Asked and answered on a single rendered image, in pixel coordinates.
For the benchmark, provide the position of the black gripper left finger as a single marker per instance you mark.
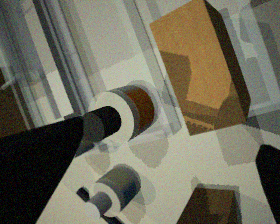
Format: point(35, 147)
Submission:
point(32, 163)

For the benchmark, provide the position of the tan rectangular block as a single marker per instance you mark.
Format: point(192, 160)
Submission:
point(202, 67)

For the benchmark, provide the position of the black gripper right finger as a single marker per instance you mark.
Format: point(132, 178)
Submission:
point(268, 167)

